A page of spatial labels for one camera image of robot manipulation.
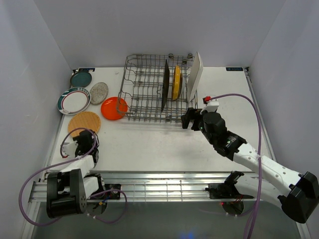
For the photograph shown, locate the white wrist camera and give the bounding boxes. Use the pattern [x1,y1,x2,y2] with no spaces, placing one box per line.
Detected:
[60,141,78,158]
[200,96,219,115]

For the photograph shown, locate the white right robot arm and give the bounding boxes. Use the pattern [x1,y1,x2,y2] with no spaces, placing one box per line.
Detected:
[181,108,319,224]

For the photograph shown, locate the black label back left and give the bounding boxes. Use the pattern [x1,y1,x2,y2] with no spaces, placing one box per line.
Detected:
[73,68,95,73]

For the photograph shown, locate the dark teal round plate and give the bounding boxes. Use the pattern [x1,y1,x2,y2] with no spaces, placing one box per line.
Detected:
[70,71,92,87]

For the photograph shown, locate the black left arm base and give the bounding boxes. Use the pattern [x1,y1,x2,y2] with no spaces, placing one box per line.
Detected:
[102,184,122,201]

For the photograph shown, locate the green square glazed plate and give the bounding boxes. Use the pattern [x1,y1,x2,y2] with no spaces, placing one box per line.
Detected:
[161,60,170,111]

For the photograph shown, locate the black xdof label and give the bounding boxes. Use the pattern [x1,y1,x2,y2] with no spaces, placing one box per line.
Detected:
[226,67,244,72]

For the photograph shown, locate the grey wire dish rack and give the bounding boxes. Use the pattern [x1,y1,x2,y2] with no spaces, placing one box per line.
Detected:
[118,53,198,123]

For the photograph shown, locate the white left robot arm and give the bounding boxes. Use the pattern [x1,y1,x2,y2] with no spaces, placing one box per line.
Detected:
[46,127,106,219]

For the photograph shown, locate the speckled beige oval plate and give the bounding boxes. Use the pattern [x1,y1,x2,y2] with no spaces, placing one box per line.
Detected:
[90,82,109,105]

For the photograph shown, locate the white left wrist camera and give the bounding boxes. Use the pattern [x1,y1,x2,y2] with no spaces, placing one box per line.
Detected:
[60,141,78,158]

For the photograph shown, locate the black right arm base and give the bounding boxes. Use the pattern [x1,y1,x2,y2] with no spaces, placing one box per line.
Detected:
[205,183,253,199]

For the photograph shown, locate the woven bamboo round plate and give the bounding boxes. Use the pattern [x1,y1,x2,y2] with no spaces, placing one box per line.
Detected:
[68,111,101,137]

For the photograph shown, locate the white rectangular plate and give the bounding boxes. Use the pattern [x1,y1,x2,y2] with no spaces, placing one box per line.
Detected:
[186,52,203,102]

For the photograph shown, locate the white plate striped rim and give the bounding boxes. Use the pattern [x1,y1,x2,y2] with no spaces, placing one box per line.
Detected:
[57,87,91,116]

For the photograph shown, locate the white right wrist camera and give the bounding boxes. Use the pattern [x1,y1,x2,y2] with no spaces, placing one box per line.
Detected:
[200,96,219,115]

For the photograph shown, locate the yellow polka dot plate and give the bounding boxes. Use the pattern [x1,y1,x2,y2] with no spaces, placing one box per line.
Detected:
[171,65,182,101]

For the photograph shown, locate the orange round plate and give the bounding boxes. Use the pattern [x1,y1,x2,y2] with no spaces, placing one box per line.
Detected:
[101,97,128,120]

